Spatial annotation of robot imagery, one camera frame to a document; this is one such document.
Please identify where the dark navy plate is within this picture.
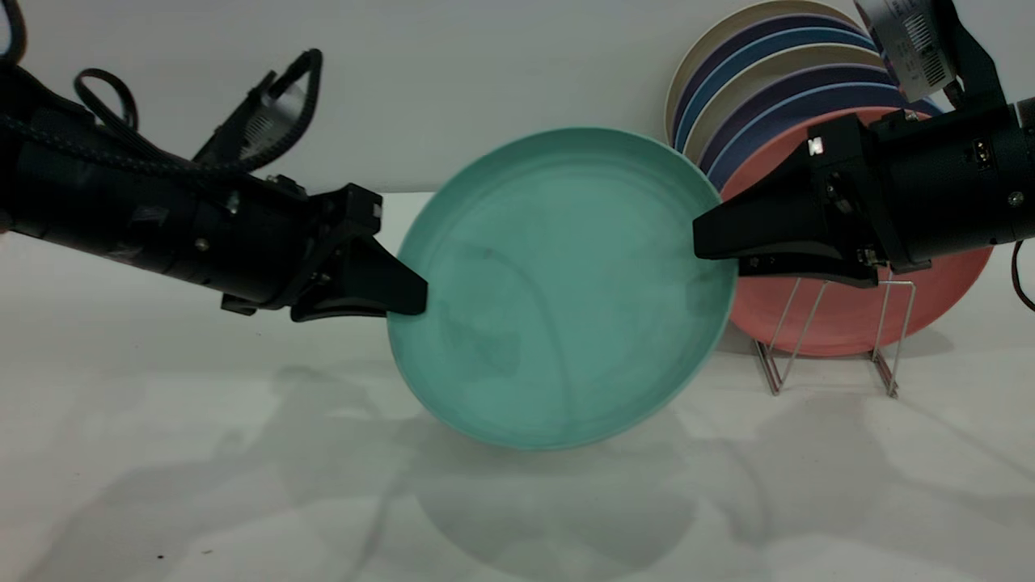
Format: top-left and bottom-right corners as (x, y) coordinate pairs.
(670, 15), (871, 151)

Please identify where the dark purple plate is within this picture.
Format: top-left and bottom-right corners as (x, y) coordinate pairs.
(699, 65), (908, 175)

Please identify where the beige round plate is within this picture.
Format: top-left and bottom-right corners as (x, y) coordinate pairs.
(664, 0), (863, 147)
(683, 44), (892, 163)

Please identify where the green round plate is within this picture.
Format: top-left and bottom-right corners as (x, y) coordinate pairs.
(387, 126), (738, 451)

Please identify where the metal wire plate rack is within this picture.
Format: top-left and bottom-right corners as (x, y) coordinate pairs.
(754, 273), (916, 399)

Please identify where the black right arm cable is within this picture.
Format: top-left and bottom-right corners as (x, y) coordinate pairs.
(1011, 240), (1035, 313)

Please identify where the pink round plate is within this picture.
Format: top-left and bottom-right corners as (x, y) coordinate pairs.
(720, 107), (994, 358)

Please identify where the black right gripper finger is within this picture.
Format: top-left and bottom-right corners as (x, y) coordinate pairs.
(737, 246), (881, 289)
(692, 149), (847, 261)

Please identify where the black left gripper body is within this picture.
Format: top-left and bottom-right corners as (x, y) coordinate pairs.
(192, 173), (385, 316)

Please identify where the teal blue plate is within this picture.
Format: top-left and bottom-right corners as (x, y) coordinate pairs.
(674, 28), (879, 155)

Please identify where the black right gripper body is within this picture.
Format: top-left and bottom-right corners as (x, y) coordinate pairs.
(808, 97), (1035, 273)

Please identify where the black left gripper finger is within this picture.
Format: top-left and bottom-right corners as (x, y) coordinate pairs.
(338, 234), (429, 317)
(290, 297), (391, 323)

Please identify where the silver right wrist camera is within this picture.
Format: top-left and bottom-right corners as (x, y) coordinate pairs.
(853, 0), (1008, 106)

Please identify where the blue plate light rim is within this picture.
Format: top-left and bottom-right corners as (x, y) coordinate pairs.
(708, 84), (947, 192)

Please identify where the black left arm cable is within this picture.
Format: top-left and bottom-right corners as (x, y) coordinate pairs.
(0, 0), (324, 180)

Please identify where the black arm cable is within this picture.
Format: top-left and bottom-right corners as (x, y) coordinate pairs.
(1011, 240), (1035, 313)
(0, 0), (324, 180)

